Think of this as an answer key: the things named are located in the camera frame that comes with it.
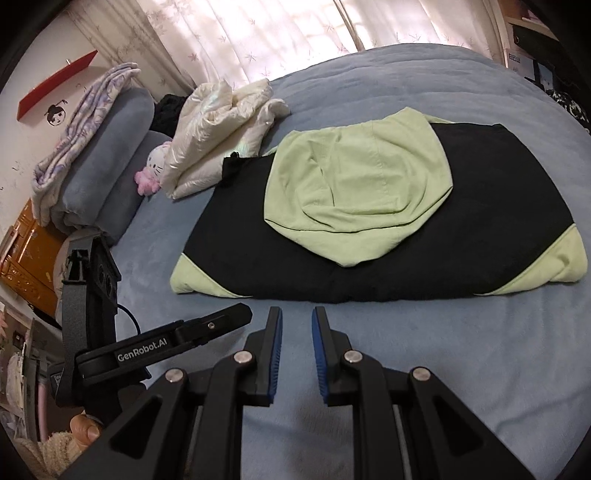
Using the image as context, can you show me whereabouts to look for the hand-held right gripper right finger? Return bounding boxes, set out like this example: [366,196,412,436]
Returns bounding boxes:
[311,307,536,480]

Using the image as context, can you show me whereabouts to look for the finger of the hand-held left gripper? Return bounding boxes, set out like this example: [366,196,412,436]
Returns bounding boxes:
[173,302,254,348]

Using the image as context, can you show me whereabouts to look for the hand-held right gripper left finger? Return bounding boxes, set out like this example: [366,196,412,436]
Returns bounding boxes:
[60,307,283,480]

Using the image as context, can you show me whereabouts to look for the green and black jacket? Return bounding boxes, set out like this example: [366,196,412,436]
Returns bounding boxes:
[170,107,588,304]

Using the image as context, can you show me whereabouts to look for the person's left forearm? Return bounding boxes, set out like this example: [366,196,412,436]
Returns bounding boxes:
[36,429,90,480]

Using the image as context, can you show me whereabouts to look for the orange wooden cabinet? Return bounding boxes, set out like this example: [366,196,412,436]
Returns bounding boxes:
[0,198,69,320]

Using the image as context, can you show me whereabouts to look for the folded blue blanket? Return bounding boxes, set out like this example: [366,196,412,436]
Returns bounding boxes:
[51,88,171,245]

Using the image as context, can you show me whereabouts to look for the blue bed blanket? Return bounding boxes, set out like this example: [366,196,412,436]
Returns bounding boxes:
[55,44,591,480]

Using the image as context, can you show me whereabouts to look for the white and pink plush toy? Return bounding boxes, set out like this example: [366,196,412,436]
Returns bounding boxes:
[134,141,172,197]

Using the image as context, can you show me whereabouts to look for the purple floral blanket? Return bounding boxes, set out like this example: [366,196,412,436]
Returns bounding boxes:
[31,62,141,227]

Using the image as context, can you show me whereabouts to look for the white puffy jacket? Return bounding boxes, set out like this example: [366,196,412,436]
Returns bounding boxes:
[163,78,291,200]

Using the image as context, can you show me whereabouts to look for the dark cloth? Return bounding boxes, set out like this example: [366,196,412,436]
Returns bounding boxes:
[150,93,195,139]

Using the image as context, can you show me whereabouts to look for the white floral curtain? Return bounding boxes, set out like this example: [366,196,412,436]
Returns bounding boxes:
[60,0,506,93]

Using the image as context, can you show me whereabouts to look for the black and white patterned cloth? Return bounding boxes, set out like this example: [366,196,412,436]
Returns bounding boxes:
[547,90,591,136]

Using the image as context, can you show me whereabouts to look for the white printed box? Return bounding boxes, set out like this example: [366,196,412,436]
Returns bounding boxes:
[503,46,537,78]

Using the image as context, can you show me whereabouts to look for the black cable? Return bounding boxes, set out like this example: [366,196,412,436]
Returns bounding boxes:
[115,302,140,335]

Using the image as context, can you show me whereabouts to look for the black wall sticker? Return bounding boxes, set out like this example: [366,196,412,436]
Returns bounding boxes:
[45,102,70,127]

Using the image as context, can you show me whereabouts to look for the red wall shelf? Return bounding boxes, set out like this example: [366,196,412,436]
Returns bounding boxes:
[17,50,99,120]

